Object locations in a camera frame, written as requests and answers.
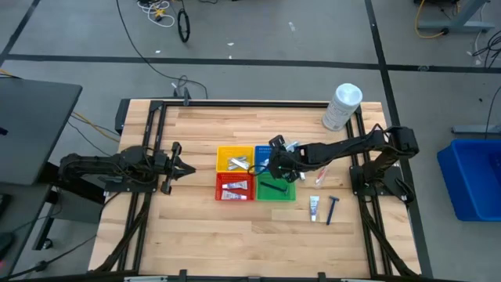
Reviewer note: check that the blue disposable razor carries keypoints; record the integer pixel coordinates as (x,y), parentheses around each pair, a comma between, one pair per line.
(331,213)

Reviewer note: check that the blue plastic bin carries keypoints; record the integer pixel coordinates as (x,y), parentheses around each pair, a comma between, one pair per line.
(469,196)

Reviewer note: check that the red plastic basket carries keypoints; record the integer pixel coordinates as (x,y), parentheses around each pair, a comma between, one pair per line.
(250,176)

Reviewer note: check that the green plastic basket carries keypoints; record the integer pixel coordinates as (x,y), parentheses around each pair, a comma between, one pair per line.
(266,197)

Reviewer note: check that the silver nail clipper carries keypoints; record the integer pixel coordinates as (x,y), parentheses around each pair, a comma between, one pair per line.
(244,166)
(231,166)
(302,177)

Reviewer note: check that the silver aluminium bar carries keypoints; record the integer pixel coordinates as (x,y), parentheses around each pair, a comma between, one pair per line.
(145,278)
(358,280)

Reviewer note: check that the yellow plastic basket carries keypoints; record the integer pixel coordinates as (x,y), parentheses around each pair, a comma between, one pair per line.
(221,150)

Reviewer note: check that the dark disposable razor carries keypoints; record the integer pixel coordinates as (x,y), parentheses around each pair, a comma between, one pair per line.
(272,187)

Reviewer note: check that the blue plastic basket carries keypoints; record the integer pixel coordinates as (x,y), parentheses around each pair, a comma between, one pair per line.
(261,152)

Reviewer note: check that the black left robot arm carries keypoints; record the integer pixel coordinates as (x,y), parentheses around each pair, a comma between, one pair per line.
(98,164)

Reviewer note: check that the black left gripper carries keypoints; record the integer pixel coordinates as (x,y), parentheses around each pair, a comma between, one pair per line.
(162,164)

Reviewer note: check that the white wipes canister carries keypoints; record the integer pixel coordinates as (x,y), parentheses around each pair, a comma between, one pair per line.
(340,105)

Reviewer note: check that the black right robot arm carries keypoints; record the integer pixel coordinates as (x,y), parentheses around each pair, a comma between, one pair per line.
(344,147)

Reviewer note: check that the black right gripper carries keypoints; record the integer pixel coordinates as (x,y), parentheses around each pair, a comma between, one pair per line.
(285,160)

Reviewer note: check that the grey desk foot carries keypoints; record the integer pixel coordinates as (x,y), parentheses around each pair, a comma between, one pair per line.
(456,25)

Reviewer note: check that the grey floor bar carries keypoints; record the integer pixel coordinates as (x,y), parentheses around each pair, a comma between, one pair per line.
(473,129)

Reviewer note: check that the black aluminium table frame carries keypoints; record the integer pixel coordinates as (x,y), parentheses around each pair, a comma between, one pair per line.
(235,103)

